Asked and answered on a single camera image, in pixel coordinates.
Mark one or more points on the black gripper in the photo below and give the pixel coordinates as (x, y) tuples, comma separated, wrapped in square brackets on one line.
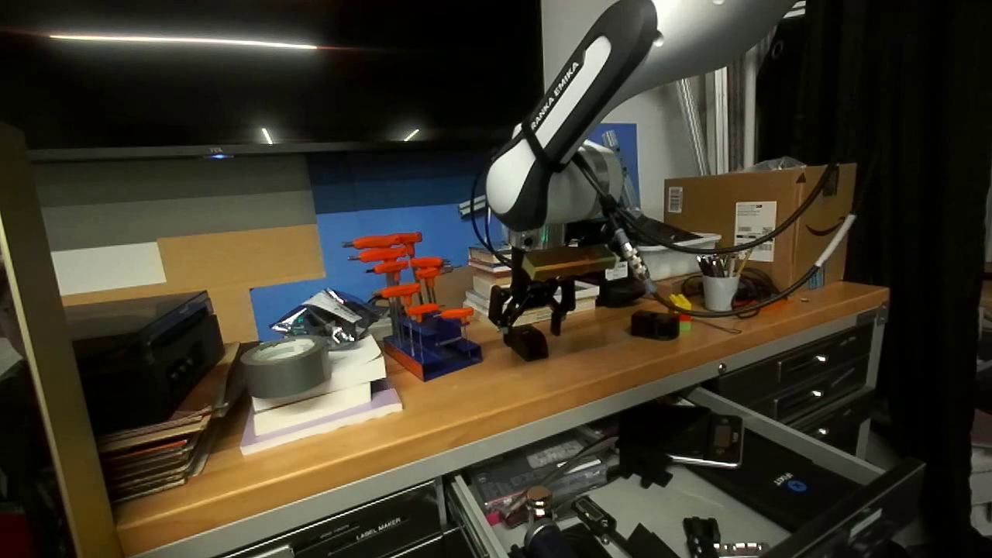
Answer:
[(508, 301)]

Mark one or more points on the black block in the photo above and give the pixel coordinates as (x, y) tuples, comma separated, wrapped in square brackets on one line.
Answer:
[(645, 323), (527, 342)]

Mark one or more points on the tool drawer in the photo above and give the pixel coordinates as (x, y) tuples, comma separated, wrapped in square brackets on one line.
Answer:
[(605, 486)]

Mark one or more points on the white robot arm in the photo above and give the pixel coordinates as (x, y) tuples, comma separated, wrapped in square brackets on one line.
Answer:
[(544, 175)]

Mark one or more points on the smartphone in drawer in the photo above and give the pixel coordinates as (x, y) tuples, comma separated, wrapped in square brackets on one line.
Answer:
[(709, 439)]

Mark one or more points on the yellow red green lego stack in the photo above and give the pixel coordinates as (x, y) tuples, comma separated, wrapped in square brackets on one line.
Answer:
[(682, 310)]

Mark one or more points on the white pen cup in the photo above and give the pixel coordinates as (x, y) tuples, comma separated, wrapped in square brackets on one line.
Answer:
[(721, 291)]

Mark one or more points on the cardboard shipping box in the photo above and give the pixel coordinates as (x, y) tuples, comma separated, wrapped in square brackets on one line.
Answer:
[(786, 214)]

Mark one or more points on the black printer box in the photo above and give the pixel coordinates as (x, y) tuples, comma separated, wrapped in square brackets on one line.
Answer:
[(139, 356)]

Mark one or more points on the grey duct tape roll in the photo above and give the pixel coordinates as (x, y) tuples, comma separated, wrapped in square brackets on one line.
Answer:
[(282, 369)]

